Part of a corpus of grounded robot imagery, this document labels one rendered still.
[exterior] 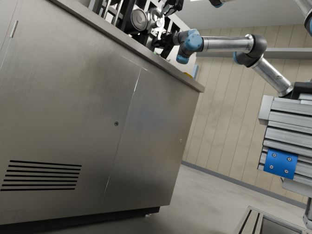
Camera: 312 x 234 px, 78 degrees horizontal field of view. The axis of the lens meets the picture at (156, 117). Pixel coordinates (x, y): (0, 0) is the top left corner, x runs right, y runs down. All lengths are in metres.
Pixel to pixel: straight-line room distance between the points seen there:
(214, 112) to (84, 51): 3.51
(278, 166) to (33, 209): 0.88
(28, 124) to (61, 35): 0.33
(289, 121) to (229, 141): 3.20
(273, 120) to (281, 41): 3.72
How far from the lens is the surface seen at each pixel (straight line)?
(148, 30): 1.33
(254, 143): 3.91
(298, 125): 0.80
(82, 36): 0.84
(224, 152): 3.96
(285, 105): 0.81
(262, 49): 1.24
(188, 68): 2.18
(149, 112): 1.01
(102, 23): 0.85
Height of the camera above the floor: 0.54
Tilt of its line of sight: 4 degrees up
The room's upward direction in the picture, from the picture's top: 16 degrees clockwise
